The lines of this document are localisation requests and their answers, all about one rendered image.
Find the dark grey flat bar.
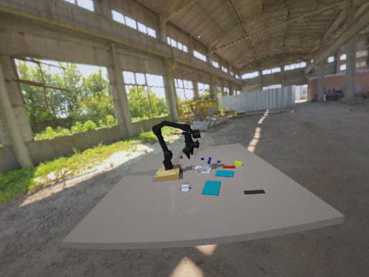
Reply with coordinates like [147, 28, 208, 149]
[244, 189, 265, 194]

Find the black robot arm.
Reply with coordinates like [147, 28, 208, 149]
[151, 121, 201, 171]

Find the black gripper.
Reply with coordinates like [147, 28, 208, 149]
[182, 139, 194, 159]

